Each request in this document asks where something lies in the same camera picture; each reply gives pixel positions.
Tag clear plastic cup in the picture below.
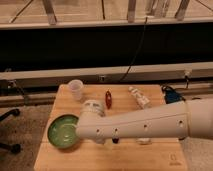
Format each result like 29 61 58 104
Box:
68 79 83 100

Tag red chili pepper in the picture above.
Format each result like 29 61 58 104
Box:
105 90 112 109

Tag black office chair base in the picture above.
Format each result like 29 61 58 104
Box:
0 108 22 155

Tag white plastic bottle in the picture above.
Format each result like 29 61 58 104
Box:
129 86 150 109

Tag blue black object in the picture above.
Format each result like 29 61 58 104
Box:
161 86 185 104

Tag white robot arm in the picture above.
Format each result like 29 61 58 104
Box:
76 99 213 143

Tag green ceramic bowl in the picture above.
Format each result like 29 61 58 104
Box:
47 114 80 149

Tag black smartphone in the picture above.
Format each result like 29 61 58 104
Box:
112 138 119 144

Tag white rectangular sponge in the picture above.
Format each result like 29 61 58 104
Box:
136 138 151 145

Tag black hanging cable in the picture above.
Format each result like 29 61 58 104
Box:
118 16 149 83

